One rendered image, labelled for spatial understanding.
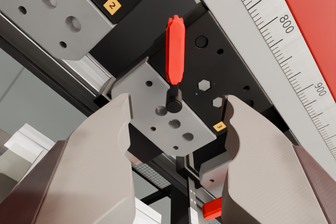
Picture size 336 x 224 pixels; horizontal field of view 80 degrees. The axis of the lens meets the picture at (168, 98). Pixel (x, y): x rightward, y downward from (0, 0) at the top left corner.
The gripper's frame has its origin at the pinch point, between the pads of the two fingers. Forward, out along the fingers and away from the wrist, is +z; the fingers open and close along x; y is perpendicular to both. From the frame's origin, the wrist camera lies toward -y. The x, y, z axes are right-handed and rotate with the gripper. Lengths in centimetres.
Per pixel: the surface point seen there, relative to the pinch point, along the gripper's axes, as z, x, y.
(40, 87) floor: 132, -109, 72
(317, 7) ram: 12.1, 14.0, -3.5
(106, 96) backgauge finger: 35.0, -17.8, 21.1
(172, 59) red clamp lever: 8.0, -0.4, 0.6
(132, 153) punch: 15.0, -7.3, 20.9
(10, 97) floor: 107, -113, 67
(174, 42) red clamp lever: 8.0, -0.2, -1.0
